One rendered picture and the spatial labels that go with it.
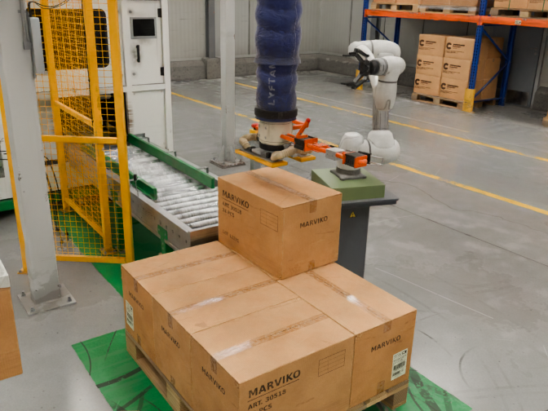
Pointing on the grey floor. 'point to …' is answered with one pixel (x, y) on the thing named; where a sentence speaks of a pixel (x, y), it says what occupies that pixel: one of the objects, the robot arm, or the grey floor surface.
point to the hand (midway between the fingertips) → (345, 69)
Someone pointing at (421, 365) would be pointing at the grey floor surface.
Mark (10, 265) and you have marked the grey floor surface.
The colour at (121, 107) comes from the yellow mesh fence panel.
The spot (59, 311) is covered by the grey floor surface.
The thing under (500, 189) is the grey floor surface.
